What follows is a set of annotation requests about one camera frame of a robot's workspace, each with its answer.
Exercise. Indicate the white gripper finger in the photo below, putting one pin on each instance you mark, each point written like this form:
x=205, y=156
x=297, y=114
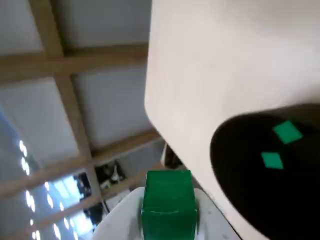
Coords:
x=117, y=220
x=212, y=225

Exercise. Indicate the green cube block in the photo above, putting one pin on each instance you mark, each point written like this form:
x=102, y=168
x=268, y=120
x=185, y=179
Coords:
x=287, y=132
x=167, y=200
x=272, y=160

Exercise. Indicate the black plastic cup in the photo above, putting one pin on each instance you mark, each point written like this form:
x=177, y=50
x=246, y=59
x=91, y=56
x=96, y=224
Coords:
x=250, y=200

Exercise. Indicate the wooden frame partition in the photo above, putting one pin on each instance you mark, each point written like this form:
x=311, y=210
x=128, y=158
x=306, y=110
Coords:
x=75, y=60

